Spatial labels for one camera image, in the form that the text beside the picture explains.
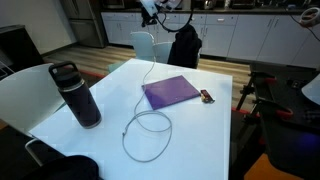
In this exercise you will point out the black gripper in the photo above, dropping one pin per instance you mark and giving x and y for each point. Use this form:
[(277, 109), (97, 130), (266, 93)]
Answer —
[(149, 18)]

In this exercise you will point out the black jacket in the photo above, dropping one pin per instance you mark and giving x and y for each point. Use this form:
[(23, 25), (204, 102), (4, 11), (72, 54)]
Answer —
[(185, 46)]

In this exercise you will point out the silver kettle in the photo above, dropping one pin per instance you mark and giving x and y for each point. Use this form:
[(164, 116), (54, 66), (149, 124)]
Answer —
[(209, 4)]

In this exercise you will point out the stainless steel refrigerator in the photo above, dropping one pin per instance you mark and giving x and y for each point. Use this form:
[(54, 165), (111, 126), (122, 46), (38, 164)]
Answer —
[(86, 30)]

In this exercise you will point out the purple plastic folder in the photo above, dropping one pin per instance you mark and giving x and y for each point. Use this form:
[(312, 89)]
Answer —
[(170, 91)]

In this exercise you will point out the small red key fob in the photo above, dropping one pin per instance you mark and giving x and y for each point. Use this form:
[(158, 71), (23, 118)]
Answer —
[(205, 94)]

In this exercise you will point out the white kitchen cabinets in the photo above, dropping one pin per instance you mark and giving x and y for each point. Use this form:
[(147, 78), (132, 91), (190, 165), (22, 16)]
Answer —
[(246, 36)]

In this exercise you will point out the dark insulated water bottle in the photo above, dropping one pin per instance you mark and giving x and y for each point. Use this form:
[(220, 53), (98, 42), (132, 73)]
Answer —
[(80, 103)]

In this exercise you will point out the black bag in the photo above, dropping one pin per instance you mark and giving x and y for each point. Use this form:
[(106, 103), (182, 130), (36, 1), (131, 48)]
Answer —
[(66, 170)]

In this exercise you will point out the black robot stand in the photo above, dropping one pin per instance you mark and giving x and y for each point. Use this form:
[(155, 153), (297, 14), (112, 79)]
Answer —
[(286, 133)]

